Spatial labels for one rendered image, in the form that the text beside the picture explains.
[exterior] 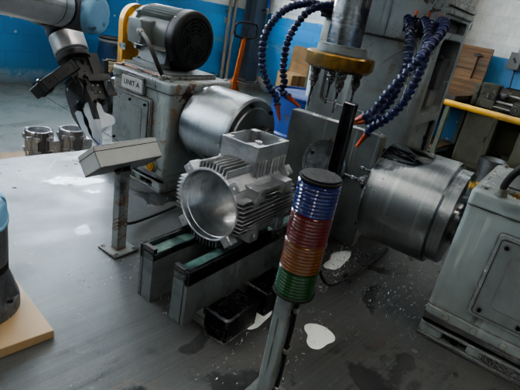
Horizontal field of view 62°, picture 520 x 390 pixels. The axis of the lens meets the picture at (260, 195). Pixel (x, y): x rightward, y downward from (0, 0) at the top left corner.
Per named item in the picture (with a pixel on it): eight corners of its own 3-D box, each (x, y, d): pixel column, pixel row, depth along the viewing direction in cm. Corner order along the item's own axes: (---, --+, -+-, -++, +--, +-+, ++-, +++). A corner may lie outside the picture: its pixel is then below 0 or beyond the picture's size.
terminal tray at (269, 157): (249, 155, 107) (254, 128, 104) (285, 170, 102) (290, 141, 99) (217, 164, 98) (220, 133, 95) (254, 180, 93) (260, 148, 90)
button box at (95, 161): (146, 165, 109) (138, 145, 109) (162, 155, 105) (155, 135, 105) (84, 178, 96) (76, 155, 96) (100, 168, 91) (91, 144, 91)
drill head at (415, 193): (357, 207, 130) (381, 127, 121) (504, 269, 110) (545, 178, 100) (316, 231, 111) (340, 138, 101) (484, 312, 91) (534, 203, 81)
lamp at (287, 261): (293, 250, 68) (299, 224, 66) (326, 267, 65) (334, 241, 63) (271, 263, 63) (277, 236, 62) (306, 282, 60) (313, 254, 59)
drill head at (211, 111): (198, 141, 164) (206, 73, 154) (277, 174, 145) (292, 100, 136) (145, 151, 144) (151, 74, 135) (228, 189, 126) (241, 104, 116)
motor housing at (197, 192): (227, 205, 115) (237, 136, 108) (286, 234, 106) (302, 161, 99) (171, 227, 100) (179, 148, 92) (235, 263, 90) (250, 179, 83)
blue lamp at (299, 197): (306, 197, 64) (313, 169, 63) (341, 213, 61) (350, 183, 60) (283, 207, 60) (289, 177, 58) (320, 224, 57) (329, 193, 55)
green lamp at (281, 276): (288, 274, 70) (293, 250, 68) (320, 292, 67) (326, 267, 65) (266, 289, 65) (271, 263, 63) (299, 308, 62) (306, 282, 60)
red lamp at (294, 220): (299, 224, 66) (306, 197, 64) (334, 241, 63) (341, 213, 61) (277, 236, 62) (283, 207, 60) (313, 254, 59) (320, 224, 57)
